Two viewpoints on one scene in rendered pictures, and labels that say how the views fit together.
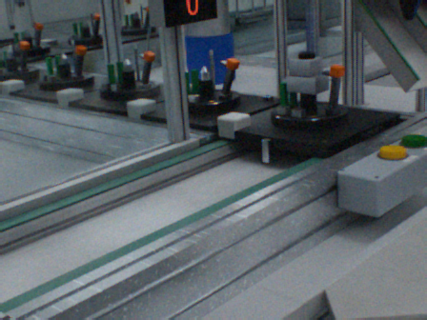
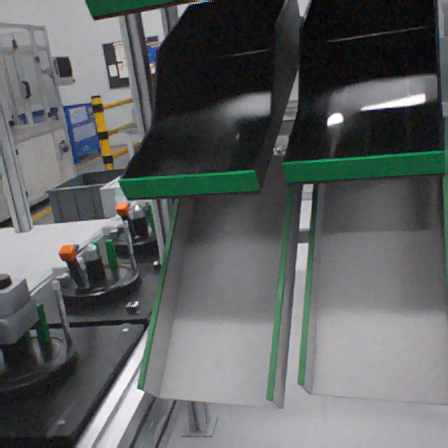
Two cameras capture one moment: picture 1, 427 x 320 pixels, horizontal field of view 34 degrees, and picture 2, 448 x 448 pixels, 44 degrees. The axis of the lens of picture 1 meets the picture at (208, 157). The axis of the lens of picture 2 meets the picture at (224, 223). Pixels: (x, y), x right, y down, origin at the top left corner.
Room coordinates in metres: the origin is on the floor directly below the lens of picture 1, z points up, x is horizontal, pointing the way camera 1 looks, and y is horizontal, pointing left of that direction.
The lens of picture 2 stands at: (1.12, -0.86, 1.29)
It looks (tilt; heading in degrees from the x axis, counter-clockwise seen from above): 16 degrees down; 58
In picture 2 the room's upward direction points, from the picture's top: 8 degrees counter-clockwise
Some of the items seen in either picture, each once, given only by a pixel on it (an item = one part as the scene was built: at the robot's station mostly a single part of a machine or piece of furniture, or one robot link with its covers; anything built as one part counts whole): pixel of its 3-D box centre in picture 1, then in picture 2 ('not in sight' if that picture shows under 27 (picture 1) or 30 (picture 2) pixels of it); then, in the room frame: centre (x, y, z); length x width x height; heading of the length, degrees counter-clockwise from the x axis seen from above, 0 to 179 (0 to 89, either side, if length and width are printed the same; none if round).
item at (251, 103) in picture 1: (205, 85); (94, 265); (1.40, 0.00, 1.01); 0.24 x 0.24 x 0.13; 46
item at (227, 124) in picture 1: (233, 126); not in sight; (1.22, -0.05, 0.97); 0.05 x 0.05 x 0.04; 46
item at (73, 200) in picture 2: not in sight; (126, 197); (2.20, 1.72, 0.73); 0.62 x 0.42 x 0.23; 136
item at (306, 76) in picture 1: (302, 71); (8, 302); (1.23, -0.18, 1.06); 0.08 x 0.04 x 0.07; 46
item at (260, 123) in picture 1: (309, 125); (23, 379); (1.23, -0.19, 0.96); 0.24 x 0.24 x 0.02; 46
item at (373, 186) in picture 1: (392, 173); not in sight; (1.02, -0.28, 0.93); 0.21 x 0.07 x 0.06; 136
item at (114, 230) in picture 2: not in sight; (139, 222); (1.57, 0.17, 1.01); 0.24 x 0.24 x 0.13; 46
